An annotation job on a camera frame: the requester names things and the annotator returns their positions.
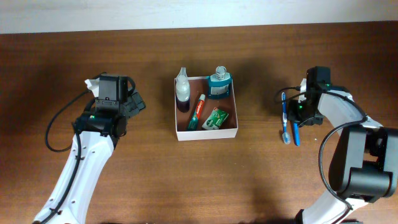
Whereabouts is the blue disposable razor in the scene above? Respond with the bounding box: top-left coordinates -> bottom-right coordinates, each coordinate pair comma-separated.
292,123 -> 300,146

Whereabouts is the blue white toothbrush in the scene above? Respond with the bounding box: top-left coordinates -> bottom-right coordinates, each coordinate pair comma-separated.
281,92 -> 291,144

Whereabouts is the purple foaming soap pump bottle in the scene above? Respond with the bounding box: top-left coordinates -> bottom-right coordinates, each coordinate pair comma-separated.
175,67 -> 190,113

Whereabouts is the red green toothpaste tube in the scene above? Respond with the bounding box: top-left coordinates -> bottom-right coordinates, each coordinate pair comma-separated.
187,94 -> 205,131

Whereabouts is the teal mouthwash bottle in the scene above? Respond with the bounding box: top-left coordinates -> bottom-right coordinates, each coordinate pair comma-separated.
207,66 -> 233,100

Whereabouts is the green white soap packet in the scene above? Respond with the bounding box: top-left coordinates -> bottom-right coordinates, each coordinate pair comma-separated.
201,107 -> 229,130

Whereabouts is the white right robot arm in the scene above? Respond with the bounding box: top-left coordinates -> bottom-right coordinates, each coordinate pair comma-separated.
278,66 -> 397,224

